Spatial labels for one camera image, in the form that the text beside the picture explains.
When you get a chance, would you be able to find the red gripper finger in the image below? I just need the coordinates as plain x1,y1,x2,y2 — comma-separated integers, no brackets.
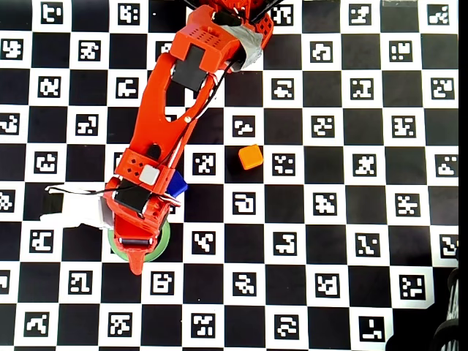
126,250,151,278

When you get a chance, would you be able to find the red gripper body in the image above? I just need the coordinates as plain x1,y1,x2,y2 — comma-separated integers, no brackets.
108,207,170,256

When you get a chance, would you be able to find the blue cube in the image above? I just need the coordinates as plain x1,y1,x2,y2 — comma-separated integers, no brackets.
166,171,189,197

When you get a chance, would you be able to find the orange cube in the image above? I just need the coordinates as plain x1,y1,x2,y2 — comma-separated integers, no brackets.
237,144,264,171

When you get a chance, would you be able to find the black white marker mat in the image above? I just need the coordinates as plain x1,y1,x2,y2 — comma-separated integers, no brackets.
0,0,460,351

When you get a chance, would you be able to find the green ring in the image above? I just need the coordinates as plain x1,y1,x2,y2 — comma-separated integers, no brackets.
107,219,172,264

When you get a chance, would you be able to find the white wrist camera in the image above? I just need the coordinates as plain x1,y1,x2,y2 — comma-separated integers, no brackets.
39,184,115,231

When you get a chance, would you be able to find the thin black camera cable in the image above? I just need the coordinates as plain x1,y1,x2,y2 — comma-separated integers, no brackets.
45,182,143,197

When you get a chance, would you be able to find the grey duct tape wrap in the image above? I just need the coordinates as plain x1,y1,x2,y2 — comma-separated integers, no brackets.
228,24,265,71

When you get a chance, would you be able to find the black flexible camera stand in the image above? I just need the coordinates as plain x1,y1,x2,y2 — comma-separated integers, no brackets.
431,246,461,351

